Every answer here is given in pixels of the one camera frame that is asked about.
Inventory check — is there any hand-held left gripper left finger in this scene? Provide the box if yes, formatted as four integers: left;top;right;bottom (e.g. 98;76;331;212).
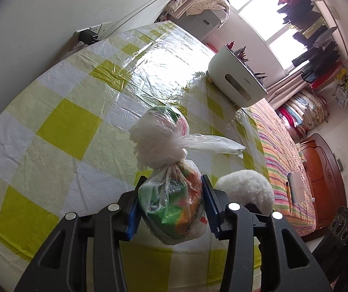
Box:
13;175;147;292

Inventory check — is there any white wall socket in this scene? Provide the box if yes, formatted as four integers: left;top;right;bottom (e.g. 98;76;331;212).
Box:
73;21;112;49

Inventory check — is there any window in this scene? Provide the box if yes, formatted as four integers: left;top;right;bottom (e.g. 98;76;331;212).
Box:
210;0;311;73

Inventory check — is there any floral hanging cloth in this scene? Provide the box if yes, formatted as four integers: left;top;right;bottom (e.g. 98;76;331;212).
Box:
332;67;348;107

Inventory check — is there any wooden headboard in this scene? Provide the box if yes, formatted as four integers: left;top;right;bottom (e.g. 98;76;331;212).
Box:
298;132;348;228

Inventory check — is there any polka dot garment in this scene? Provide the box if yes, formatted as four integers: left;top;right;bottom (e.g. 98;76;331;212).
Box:
186;0;231;17

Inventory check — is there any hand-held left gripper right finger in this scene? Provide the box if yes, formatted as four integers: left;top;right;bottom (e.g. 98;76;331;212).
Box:
201;174;332;292

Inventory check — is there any metal clothes rail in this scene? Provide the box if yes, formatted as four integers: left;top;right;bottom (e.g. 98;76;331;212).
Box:
306;0;348;70

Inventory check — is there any white air cooler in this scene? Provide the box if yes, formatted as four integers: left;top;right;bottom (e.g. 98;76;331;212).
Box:
174;6;231;41

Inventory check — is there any bed with striped sheet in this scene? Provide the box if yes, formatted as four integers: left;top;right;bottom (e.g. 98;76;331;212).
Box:
236;99;317;236

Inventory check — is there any stack of folded quilts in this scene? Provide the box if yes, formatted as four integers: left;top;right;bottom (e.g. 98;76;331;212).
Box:
276;90;329;142

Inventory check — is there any row of hanging clothes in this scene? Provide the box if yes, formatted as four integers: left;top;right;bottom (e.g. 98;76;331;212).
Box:
276;0;348;92

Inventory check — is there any black plug adapter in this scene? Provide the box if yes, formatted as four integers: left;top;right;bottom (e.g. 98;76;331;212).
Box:
78;30;99;46

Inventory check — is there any clear bag of snack wrappers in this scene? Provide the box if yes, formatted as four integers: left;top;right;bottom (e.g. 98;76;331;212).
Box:
128;105;247;245

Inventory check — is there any white plush toy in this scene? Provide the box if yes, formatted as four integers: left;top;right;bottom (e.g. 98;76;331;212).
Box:
215;170;275;216

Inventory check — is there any beige curtain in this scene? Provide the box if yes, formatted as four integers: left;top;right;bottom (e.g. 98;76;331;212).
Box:
267;67;314;104

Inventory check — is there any white desk organizer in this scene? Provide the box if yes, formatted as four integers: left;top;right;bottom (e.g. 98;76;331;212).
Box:
207;41;268;108

